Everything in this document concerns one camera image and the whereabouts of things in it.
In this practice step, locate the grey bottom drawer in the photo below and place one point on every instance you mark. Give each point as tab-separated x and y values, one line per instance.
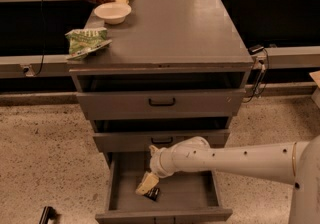
184	198

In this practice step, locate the grey drawer cabinet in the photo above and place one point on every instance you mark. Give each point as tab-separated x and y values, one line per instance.
171	36

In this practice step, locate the black rxbar chocolate bar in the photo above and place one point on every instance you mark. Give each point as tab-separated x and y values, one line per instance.
153	194

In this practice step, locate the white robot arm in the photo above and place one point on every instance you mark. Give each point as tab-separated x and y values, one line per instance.
294	163

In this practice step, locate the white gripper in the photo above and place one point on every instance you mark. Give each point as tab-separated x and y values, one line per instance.
155	164

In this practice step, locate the black top drawer handle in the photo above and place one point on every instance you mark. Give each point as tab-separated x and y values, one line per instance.
165	103

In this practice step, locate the white bowl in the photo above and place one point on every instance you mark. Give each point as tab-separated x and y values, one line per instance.
113	13

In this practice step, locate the black object on floor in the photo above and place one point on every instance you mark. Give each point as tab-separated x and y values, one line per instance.
49	216

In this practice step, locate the grey drawer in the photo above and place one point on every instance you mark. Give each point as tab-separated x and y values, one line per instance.
184	198
125	96
135	135

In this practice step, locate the black middle drawer handle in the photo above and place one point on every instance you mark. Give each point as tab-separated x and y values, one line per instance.
159	141

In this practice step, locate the black drawer handle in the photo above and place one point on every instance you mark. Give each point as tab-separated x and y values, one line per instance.
159	141
165	103

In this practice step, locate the grey top drawer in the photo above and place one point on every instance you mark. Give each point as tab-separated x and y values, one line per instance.
125	96

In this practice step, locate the grey middle drawer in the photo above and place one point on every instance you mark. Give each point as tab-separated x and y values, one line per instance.
135	135

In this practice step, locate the green chip bag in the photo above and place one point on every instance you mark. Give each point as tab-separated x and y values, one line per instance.
82	42

